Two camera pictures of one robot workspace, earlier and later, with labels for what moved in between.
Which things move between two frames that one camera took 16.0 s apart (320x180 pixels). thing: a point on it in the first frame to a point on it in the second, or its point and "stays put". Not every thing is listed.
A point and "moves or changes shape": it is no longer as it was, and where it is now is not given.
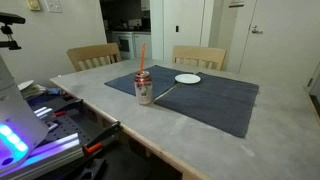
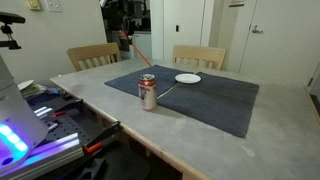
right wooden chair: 199,56 stays put
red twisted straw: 142,57 to 126,36
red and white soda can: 143,87 moves or changes shape
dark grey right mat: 219,101 stays put
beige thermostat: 34,5 stays put
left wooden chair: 94,55 stays put
